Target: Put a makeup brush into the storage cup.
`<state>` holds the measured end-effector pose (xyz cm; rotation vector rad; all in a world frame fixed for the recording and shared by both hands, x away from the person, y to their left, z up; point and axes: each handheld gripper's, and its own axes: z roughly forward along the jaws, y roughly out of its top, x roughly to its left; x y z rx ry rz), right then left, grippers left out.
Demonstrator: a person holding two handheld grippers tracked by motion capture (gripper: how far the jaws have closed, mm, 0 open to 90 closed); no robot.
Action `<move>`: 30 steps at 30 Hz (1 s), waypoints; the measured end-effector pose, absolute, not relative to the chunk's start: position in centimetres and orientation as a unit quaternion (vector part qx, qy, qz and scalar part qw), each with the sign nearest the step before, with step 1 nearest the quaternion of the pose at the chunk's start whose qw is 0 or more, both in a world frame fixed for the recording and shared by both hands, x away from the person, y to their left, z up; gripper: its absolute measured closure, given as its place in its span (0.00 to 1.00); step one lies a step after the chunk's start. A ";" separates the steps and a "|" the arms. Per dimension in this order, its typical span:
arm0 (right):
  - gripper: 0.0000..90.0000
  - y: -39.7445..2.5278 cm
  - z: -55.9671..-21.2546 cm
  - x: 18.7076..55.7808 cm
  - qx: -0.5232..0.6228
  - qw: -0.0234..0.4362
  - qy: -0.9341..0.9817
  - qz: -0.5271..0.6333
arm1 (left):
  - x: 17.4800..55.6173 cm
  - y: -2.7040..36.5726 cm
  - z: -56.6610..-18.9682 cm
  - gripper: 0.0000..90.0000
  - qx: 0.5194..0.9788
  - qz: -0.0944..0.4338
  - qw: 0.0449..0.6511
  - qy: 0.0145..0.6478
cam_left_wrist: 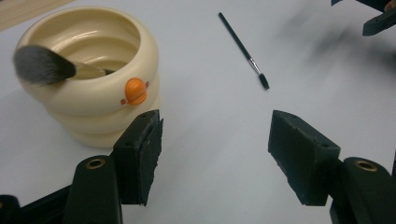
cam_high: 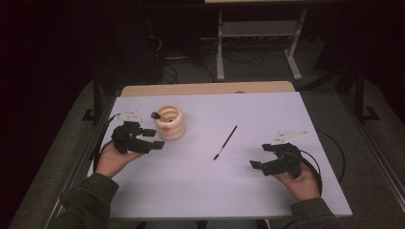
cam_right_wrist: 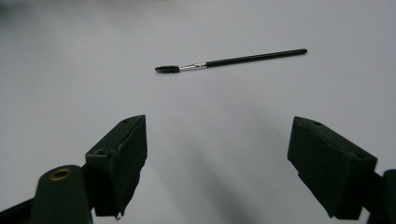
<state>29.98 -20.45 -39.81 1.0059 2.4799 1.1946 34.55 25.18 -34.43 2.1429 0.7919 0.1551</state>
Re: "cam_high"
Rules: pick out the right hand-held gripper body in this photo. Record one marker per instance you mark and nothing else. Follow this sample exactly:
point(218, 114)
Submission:
point(283, 162)

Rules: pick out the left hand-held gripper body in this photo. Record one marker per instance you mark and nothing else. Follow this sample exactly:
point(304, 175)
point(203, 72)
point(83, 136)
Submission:
point(129, 140)

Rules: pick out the thick black brush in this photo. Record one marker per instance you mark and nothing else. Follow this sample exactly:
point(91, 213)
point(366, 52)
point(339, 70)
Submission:
point(158, 116)

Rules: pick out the cream ribbed pen holder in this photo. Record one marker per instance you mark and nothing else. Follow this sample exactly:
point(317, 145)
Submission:
point(169, 125)

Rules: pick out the black pen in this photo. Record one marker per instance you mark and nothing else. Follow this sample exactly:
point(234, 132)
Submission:
point(225, 142)

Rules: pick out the person's left hand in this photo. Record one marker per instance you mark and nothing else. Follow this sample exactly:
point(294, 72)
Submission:
point(111, 162)

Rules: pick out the person's right hand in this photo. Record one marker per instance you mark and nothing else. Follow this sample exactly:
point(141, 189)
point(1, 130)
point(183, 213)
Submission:
point(302, 186)

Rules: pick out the black metal stand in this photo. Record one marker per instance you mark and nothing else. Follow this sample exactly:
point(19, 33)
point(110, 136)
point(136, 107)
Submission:
point(360, 98)
point(97, 101)

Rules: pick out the white board sheet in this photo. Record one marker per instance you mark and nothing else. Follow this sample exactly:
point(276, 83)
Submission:
point(203, 191)

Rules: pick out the light wooden table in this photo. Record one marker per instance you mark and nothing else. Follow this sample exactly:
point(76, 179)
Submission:
point(207, 88)

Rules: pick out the white metal stand frame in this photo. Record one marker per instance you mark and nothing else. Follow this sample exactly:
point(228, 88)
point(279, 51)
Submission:
point(219, 54)

